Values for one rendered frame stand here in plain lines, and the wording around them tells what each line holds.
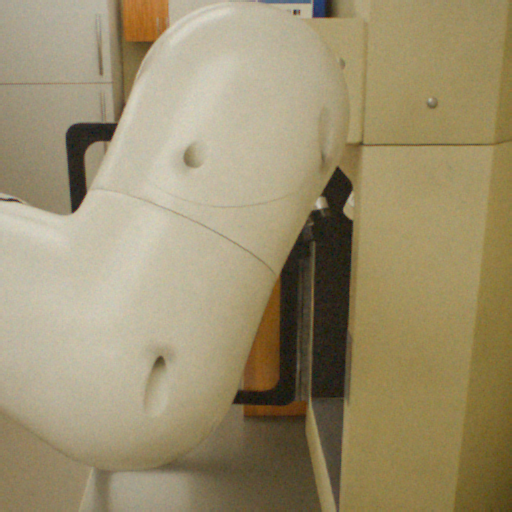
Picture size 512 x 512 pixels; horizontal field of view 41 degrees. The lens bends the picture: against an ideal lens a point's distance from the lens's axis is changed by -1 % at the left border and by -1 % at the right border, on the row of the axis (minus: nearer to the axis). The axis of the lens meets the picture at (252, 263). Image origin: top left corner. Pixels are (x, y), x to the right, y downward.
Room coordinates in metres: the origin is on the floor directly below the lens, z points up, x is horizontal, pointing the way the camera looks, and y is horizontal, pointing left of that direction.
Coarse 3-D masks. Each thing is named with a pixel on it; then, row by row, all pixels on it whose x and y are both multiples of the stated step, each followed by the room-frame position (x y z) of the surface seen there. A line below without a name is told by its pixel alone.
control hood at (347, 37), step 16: (320, 32) 0.57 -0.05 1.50; (336, 32) 0.57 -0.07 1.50; (352, 32) 0.57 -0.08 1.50; (336, 48) 0.57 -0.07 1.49; (352, 48) 0.57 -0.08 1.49; (352, 64) 0.57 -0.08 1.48; (352, 80) 0.57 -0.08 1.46; (352, 96) 0.57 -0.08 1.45; (352, 112) 0.57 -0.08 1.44; (352, 128) 0.57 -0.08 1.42; (352, 144) 0.58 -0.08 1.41
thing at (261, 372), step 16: (96, 144) 0.90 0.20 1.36; (96, 160) 0.90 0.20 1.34; (272, 304) 0.88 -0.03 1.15; (272, 320) 0.88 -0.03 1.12; (256, 336) 0.88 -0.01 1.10; (272, 336) 0.88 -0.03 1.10; (256, 352) 0.88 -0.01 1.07; (272, 352) 0.88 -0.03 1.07; (256, 368) 0.88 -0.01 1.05; (272, 368) 0.88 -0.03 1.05; (240, 384) 0.89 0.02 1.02; (256, 384) 0.88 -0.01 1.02; (272, 384) 0.88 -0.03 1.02
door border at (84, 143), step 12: (84, 144) 0.90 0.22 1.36; (84, 156) 0.90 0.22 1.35; (84, 168) 0.90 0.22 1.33; (84, 180) 0.90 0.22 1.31; (84, 192) 0.90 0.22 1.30; (72, 204) 0.90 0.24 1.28; (300, 264) 0.89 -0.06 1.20; (300, 276) 0.89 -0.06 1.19; (300, 312) 0.89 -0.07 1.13; (300, 336) 0.89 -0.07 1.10; (300, 348) 0.89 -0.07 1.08; (300, 372) 0.89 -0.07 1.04; (276, 384) 0.88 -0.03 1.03; (300, 384) 0.89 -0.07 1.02
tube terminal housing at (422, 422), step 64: (384, 0) 0.57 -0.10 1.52; (448, 0) 0.58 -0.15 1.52; (384, 64) 0.57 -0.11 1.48; (448, 64) 0.58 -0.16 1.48; (384, 128) 0.57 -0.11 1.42; (448, 128) 0.58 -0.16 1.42; (384, 192) 0.57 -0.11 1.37; (448, 192) 0.58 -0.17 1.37; (384, 256) 0.57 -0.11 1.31; (448, 256) 0.58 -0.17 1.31; (384, 320) 0.57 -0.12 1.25; (448, 320) 0.58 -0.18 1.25; (384, 384) 0.57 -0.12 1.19; (448, 384) 0.58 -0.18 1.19; (320, 448) 0.75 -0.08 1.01; (384, 448) 0.57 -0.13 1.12; (448, 448) 0.58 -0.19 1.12
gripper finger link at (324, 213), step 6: (318, 210) 0.54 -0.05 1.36; (324, 210) 0.54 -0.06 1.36; (318, 216) 0.54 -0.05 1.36; (324, 216) 0.53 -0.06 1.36; (330, 216) 0.54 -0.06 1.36; (318, 222) 0.54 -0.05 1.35; (324, 222) 0.55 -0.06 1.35; (312, 228) 0.56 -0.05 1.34; (318, 228) 0.56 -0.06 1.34; (324, 228) 0.57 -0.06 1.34; (318, 234) 0.58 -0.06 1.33; (324, 234) 0.59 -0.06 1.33; (318, 240) 0.60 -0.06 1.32; (324, 240) 0.61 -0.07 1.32
